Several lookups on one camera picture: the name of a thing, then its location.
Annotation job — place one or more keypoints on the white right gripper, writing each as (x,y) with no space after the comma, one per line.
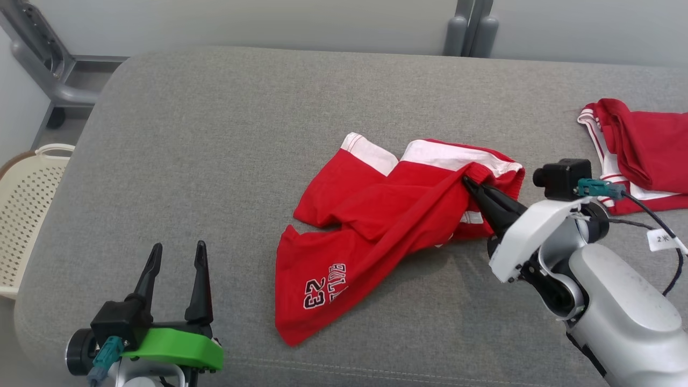
(524,236)

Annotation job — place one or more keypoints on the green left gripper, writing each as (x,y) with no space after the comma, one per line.
(177,346)

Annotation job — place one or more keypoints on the red white basketball shorts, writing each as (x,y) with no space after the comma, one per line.
(376,215)

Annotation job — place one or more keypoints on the red white basketball jersey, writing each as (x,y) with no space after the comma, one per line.
(656,145)

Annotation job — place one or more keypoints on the cream perforated laundry basket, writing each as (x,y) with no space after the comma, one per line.
(27,215)

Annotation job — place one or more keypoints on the grey metal stand with base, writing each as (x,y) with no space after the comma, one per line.
(48,64)

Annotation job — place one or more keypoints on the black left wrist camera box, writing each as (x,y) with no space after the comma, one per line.
(118,322)

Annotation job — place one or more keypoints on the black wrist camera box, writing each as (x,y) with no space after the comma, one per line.
(564,177)
(118,322)

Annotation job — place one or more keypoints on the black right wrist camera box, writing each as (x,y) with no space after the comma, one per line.
(564,177)

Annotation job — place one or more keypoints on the grey double metal post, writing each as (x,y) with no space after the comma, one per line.
(473,29)

